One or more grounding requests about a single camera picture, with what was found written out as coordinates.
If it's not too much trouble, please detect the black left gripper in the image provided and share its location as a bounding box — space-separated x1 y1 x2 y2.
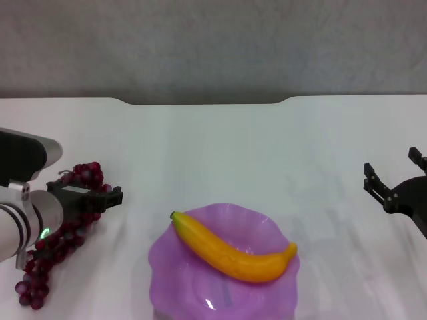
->
46 181 125 223

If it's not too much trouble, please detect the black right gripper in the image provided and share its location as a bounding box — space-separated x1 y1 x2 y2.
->
362 146 427 218

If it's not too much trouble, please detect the dark red grape bunch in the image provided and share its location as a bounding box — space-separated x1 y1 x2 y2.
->
14 161 113 311

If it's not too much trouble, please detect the yellow banana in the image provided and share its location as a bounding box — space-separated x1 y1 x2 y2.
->
169 210 298 283

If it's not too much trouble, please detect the purple wavy plastic plate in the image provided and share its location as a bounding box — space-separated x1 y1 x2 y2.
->
147 202 301 320

